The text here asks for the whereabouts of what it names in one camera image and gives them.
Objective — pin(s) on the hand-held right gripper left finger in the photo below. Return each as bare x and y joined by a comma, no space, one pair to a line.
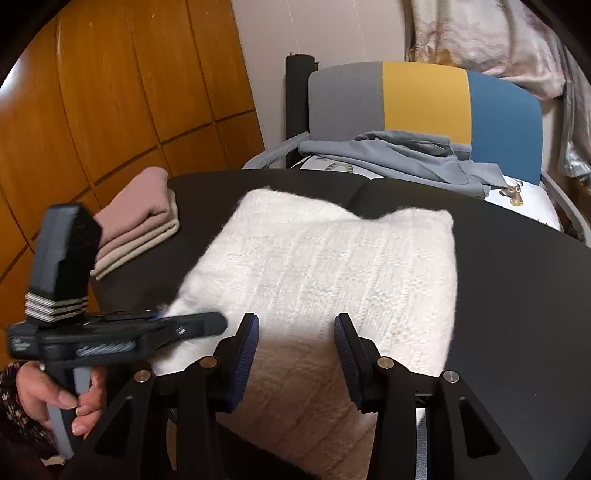
247,355

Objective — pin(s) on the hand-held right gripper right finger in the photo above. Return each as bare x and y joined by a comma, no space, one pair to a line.
344,360

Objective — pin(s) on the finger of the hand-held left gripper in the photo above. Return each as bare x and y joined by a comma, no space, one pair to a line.
198,323

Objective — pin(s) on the white knitted sweater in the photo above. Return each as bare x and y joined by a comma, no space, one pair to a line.
323,286

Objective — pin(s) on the person's left hand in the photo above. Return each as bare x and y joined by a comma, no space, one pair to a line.
41,392

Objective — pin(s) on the pink folded garment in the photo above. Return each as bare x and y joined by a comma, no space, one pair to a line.
138,207

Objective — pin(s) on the wooden panelled door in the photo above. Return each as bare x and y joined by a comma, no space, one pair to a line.
115,92

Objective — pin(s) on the grey-blue garment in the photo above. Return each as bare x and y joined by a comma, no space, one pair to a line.
392,157

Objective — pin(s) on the white printed cushion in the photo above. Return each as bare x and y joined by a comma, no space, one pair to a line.
521,203

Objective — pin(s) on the grey yellow blue chair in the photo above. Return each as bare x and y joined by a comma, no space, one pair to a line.
425,92

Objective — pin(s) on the pink floral quilt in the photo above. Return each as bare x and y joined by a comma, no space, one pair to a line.
485,37

